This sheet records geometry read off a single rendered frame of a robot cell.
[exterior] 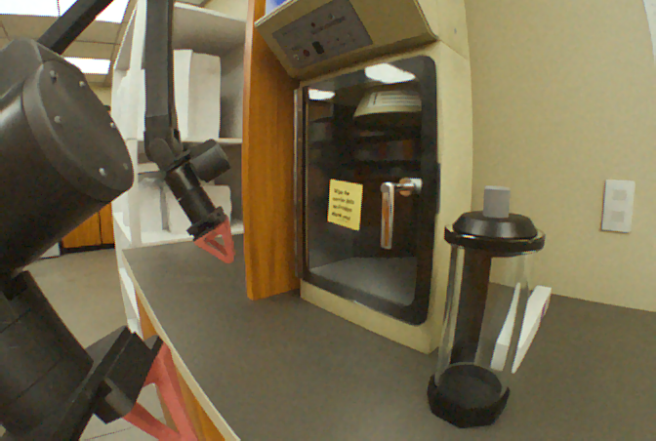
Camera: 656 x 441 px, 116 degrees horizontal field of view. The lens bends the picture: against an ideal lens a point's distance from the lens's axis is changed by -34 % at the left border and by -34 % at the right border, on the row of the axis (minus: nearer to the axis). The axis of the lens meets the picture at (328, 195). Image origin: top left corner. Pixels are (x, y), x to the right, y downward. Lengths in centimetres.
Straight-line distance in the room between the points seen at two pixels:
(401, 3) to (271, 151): 40
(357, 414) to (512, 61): 83
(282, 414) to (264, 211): 41
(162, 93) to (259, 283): 44
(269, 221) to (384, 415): 45
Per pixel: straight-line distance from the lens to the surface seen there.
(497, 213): 33
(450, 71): 48
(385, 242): 42
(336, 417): 40
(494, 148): 86
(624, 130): 83
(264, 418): 41
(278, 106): 69
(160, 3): 70
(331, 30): 53
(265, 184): 66
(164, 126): 61
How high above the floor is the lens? 123
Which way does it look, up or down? 5 degrees down
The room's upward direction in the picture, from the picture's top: straight up
